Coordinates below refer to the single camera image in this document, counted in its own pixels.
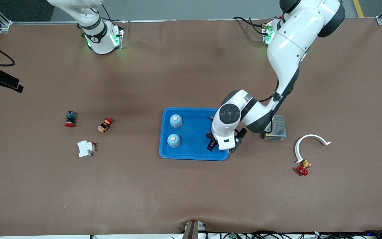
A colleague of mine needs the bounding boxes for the metal table edge bracket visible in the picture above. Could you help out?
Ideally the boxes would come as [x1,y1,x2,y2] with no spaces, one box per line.
[183,220,206,239]

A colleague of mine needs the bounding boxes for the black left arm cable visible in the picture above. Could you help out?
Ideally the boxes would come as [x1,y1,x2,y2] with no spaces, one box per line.
[257,50,309,135]

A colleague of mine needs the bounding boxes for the red push button blue body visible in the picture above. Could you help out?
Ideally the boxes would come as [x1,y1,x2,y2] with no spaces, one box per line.
[65,111,78,128]

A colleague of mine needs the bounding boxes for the white curved plastic clip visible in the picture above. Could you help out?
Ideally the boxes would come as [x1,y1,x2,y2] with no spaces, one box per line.
[294,134,331,164]

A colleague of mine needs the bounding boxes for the white circuit breaker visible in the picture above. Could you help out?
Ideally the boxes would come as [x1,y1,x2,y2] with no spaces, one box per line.
[77,140,96,158]

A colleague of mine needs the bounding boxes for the orange black emergency stop button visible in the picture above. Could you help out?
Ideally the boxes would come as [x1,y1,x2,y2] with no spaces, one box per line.
[97,118,114,133]

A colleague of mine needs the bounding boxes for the metal mesh power supply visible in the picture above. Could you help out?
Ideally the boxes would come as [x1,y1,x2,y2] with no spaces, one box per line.
[263,114,287,140]

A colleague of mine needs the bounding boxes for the blue plastic tray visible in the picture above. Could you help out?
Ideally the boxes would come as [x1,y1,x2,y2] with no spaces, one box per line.
[159,107,230,161]

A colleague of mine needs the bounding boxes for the black table edge cables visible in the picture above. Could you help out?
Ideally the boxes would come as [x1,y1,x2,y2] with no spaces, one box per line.
[204,230,382,239]

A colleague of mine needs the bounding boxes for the brass valve red handle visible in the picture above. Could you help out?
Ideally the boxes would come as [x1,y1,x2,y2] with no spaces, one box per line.
[296,160,312,176]

